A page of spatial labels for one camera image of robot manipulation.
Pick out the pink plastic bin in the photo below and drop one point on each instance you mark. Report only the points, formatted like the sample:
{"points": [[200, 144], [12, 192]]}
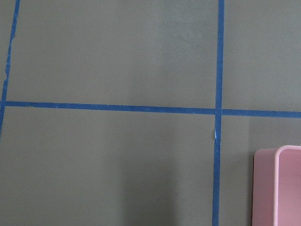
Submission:
{"points": [[277, 186]]}

